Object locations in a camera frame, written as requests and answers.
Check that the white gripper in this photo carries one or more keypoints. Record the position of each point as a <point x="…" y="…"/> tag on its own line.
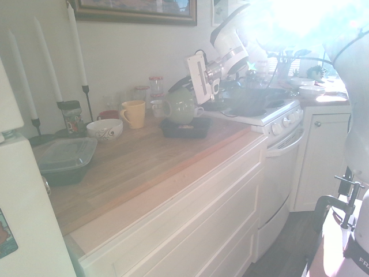
<point x="199" y="80"/>

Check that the green ceramic bowl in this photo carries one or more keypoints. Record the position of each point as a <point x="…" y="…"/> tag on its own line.
<point x="181" y="105"/>

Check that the brown cereal flakes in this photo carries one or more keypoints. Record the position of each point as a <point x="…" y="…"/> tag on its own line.
<point x="186" y="127"/>

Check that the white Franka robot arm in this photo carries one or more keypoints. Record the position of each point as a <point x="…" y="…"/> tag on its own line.
<point x="227" y="43"/>

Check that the glass jar with red-checked lid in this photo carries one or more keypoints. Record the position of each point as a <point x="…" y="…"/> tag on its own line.
<point x="141" y="96"/>
<point x="156" y="83"/>

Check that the white ceramic cup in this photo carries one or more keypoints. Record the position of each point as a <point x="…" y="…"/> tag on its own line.
<point x="157" y="109"/>
<point x="199" y="112"/>

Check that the black open plastic tray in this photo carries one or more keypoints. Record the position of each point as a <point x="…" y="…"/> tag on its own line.
<point x="199" y="131"/>

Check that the blue kettle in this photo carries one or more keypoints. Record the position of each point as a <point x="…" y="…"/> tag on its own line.
<point x="236" y="83"/>

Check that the yellow ceramic mug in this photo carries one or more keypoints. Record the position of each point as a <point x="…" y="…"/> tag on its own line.
<point x="135" y="114"/>

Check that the clear glass tumbler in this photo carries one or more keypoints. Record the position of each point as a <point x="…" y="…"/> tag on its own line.
<point x="110" y="101"/>
<point x="125" y="96"/>

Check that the glass french press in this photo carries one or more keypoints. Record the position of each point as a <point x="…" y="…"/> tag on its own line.
<point x="250" y="79"/>

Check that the red ceramic mug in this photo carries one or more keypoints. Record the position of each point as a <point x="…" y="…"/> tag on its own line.
<point x="109" y="115"/>

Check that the white bowl with swirl print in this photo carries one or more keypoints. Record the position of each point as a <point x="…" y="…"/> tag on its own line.
<point x="103" y="131"/>

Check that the tall thin black candle holder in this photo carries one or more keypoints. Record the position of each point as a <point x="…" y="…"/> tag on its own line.
<point x="87" y="101"/>

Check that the potted plant with dark leaves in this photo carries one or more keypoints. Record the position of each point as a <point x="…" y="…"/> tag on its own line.
<point x="284" y="70"/>

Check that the tallest white taper candle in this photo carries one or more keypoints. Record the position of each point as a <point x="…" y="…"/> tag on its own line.
<point x="77" y="46"/>

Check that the spice jar with black lid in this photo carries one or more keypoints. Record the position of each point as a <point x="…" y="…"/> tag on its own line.
<point x="72" y="118"/>

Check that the white shallow bowl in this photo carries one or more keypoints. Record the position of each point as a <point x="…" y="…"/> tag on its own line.
<point x="301" y="81"/>
<point x="311" y="91"/>

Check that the white kitchen stove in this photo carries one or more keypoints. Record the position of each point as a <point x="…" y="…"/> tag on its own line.
<point x="276" y="161"/>

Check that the small green succulent plant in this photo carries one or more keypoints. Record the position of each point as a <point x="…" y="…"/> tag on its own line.
<point x="315" y="72"/>

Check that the white drawer cabinet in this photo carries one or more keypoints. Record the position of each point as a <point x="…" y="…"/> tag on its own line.
<point x="187" y="219"/>

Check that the medium white taper candle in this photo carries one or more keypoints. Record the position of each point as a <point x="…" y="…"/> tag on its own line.
<point x="47" y="57"/>

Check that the black container with clear lid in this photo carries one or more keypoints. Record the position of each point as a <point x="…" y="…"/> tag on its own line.
<point x="64" y="161"/>

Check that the white cabinet with round knob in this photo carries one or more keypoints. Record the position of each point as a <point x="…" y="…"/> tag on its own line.
<point x="323" y="161"/>

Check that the shortest white taper candle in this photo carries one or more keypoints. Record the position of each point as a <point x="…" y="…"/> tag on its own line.
<point x="22" y="75"/>

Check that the black metal clamp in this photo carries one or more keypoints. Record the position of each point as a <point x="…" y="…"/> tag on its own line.
<point x="320" y="207"/>

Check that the colourful fridge magnet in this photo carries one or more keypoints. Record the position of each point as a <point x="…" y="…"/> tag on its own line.
<point x="5" y="233"/>

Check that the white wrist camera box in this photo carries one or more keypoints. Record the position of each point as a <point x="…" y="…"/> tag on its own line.
<point x="216" y="87"/>

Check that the framed wall picture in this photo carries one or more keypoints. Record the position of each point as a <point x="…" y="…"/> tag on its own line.
<point x="135" y="14"/>

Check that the black camera stand pole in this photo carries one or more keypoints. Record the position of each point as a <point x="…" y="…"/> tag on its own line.
<point x="346" y="184"/>

